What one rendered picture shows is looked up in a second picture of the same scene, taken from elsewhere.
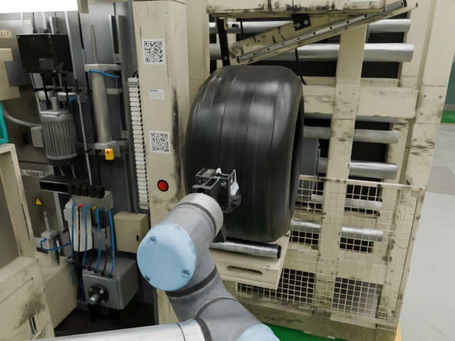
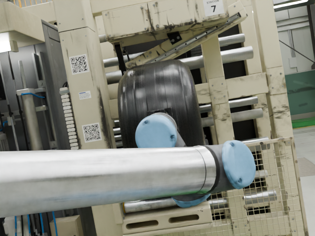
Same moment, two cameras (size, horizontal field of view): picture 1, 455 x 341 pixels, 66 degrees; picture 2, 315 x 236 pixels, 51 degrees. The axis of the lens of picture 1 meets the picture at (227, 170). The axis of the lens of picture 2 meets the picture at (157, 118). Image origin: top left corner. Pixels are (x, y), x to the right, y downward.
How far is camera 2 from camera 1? 41 cm
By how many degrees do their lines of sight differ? 20
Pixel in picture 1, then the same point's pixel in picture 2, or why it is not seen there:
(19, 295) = not seen: outside the picture
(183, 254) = (169, 124)
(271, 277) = (206, 217)
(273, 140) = (185, 97)
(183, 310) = not seen: hidden behind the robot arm
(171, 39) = (92, 53)
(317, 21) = (185, 36)
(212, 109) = (136, 87)
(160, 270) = (155, 142)
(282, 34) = (163, 48)
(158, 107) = (87, 105)
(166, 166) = not seen: hidden behind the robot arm
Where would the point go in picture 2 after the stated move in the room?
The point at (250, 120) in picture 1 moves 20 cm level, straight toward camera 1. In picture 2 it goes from (166, 88) to (176, 84)
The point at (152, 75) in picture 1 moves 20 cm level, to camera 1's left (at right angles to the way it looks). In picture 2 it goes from (80, 81) to (30, 89)
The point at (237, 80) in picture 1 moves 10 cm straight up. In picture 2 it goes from (147, 69) to (143, 43)
